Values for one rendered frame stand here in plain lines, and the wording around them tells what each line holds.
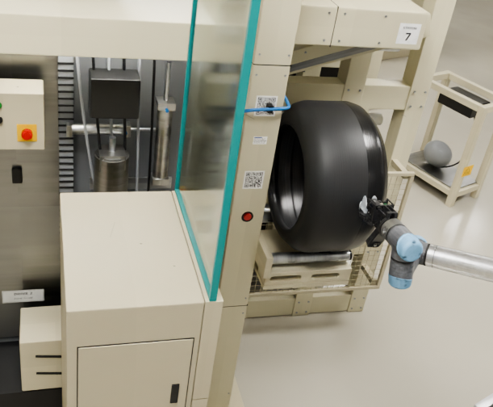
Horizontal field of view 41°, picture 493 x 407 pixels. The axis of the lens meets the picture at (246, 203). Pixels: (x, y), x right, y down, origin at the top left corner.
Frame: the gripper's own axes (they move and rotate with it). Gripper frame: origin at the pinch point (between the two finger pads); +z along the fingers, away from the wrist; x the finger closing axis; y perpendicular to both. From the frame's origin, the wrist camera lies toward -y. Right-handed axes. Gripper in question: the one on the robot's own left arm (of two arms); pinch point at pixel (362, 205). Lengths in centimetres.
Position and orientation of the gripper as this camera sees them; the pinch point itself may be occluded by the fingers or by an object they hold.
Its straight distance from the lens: 236.0
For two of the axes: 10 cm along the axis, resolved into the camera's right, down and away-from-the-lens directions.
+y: 1.1, -8.9, -4.3
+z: -2.7, -4.5, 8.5
